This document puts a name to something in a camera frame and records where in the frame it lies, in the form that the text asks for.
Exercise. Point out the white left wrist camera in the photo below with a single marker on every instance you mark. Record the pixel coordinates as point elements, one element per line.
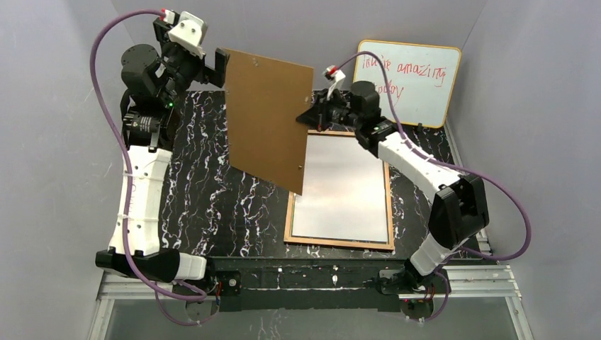
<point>189,32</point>

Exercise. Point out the whiteboard with red writing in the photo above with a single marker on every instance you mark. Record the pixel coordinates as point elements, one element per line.
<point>420,79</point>

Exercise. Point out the aluminium mounting rail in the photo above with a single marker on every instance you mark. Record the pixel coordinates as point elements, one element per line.
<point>329,301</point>

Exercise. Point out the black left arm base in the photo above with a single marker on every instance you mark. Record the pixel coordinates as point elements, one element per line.
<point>222,283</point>

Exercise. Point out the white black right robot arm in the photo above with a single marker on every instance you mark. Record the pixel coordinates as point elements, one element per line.
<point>459,207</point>

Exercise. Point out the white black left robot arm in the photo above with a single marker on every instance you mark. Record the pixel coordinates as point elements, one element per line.
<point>156,80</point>

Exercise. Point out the landscape photo print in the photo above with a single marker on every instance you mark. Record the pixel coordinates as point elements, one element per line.
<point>343,192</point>

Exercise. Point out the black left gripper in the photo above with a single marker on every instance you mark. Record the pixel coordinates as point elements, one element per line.
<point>206,65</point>

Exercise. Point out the black wooden picture frame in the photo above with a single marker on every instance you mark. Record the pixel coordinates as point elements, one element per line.
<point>338,241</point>

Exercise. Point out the brown frame backing board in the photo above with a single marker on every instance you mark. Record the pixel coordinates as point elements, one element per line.
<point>263,97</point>

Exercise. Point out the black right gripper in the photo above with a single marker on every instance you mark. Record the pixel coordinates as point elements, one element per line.
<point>322,109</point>

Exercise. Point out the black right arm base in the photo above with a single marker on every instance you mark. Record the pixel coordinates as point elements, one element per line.
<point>402,282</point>

